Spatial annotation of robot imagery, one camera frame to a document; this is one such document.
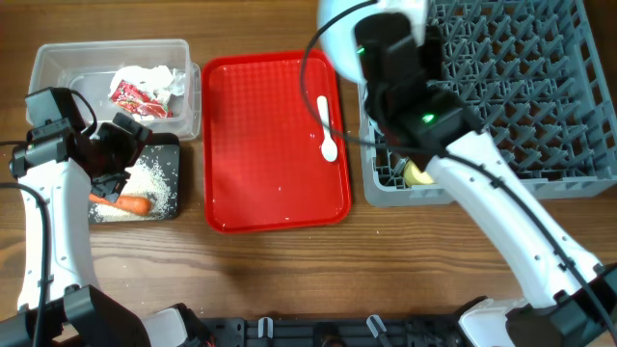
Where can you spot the large light blue plate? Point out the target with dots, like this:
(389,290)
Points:
(338,42)

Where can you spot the white tissue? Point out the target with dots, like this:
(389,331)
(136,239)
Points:
(160,83)

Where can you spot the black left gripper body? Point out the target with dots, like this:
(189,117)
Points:
(118,148)

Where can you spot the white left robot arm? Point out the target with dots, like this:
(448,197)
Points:
(62,162)

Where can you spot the white rice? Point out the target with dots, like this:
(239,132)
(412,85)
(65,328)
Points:
(149,183)

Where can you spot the red plastic tray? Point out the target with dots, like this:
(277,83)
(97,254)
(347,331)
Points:
(262,164)

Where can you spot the clear plastic bin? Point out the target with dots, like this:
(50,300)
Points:
(89,68)

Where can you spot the grey dishwasher rack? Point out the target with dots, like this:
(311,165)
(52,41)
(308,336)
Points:
(531,71)

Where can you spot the black plastic bin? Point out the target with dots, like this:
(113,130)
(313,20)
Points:
(164,144)

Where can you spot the white plastic spoon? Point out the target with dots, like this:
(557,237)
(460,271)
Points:
(328,147)

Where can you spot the red snack wrapper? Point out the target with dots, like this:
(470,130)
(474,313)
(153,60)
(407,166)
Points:
(130,98)

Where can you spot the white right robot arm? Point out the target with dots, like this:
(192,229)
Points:
(569,297)

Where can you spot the yellow plastic cup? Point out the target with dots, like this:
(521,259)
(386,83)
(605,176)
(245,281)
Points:
(414,176)

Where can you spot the orange carrot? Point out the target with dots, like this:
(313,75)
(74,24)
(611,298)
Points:
(134,205)

